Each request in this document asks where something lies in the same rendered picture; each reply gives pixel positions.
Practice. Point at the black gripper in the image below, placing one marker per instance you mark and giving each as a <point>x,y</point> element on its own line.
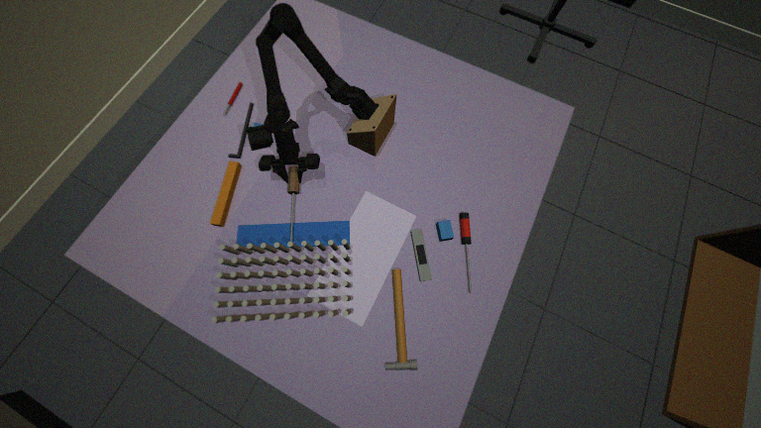
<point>288,155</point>

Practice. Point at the brown flat bar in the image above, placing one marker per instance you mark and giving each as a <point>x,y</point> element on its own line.
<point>225,194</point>

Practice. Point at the red-handled screwdriver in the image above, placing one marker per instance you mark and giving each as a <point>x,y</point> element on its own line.
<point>233,96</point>

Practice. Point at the hammer with wooden handle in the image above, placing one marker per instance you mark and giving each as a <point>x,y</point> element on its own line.
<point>402,363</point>

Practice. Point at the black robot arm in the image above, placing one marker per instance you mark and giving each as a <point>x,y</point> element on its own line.
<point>284,20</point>

